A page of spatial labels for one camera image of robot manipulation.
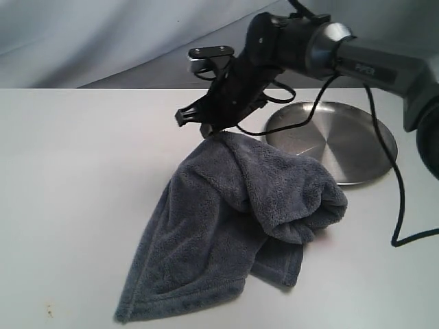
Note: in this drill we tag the white backdrop cloth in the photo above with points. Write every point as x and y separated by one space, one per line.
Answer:
117 44

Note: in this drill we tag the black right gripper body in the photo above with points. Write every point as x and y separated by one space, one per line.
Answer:
239 93

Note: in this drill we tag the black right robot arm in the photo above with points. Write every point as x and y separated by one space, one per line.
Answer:
319 48

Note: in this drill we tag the round steel plate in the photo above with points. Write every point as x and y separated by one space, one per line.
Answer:
342 138

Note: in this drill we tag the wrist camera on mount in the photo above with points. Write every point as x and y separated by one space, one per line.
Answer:
209 58

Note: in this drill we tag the blue fleece towel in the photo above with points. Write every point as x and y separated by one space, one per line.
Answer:
234 206

